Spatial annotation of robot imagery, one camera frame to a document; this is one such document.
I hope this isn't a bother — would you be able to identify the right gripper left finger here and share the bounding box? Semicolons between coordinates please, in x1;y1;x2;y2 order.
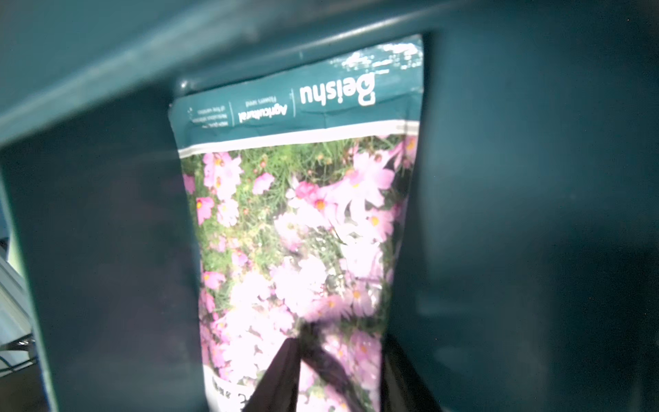
243;338;301;412

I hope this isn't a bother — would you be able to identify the pink flower seed bag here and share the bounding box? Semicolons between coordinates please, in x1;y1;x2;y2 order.
168;35;424;411

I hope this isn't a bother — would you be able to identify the teal plastic drawer cabinet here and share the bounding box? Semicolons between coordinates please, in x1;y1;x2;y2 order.
0;0;659;150

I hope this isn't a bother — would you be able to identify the teal drawer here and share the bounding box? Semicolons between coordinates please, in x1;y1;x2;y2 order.
1;66;658;411

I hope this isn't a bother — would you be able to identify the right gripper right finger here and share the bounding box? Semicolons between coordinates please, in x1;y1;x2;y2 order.
380;334;442;412

